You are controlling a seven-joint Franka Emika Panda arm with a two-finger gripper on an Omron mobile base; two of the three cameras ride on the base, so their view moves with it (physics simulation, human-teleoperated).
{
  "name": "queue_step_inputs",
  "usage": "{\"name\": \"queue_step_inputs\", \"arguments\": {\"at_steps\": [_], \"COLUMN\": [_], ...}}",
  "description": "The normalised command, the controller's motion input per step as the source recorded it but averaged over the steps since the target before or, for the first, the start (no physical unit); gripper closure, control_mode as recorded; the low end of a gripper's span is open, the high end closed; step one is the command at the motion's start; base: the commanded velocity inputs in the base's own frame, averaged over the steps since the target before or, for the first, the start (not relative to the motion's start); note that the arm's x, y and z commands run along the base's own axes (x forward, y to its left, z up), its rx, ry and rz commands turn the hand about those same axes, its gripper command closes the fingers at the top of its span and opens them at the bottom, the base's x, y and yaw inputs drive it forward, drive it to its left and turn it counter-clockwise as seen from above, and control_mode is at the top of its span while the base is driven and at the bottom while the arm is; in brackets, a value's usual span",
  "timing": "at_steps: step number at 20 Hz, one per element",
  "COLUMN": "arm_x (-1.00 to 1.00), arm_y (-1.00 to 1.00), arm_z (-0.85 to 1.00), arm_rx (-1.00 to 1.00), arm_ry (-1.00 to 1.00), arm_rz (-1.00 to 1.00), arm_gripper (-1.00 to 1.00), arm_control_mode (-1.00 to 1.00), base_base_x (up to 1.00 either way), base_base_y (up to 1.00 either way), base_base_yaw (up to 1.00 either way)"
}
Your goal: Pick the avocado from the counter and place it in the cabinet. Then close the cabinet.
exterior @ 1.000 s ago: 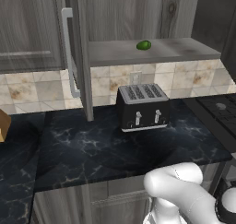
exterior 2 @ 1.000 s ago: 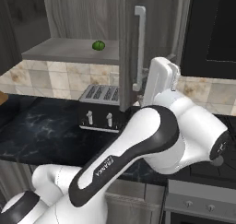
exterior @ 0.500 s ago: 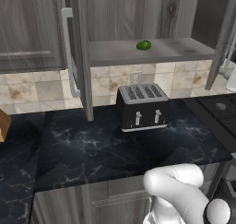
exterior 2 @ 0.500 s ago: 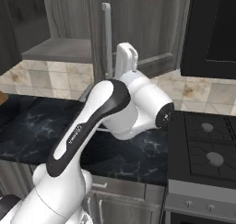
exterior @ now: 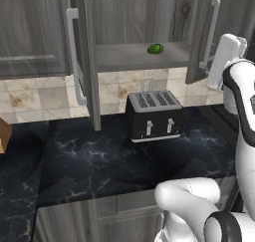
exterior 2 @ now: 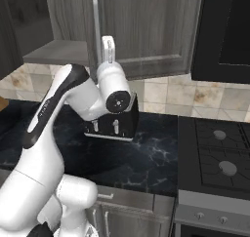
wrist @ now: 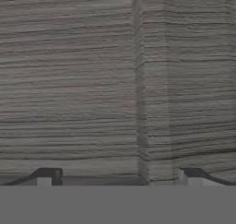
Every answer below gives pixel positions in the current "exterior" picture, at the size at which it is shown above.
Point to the green round fruit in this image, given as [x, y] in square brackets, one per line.
[155, 48]

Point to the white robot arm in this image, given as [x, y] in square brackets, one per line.
[247, 159]

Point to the black four-slot toaster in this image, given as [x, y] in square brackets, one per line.
[154, 120]

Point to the grey wood drawer front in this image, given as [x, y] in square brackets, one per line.
[132, 216]

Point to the white wall socket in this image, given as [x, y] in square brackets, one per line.
[146, 84]

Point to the grey wood open cabinet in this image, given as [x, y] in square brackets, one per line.
[139, 58]

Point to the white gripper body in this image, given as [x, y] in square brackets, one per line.
[225, 58]

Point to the grey wood closed cabinet door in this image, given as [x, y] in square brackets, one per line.
[33, 30]

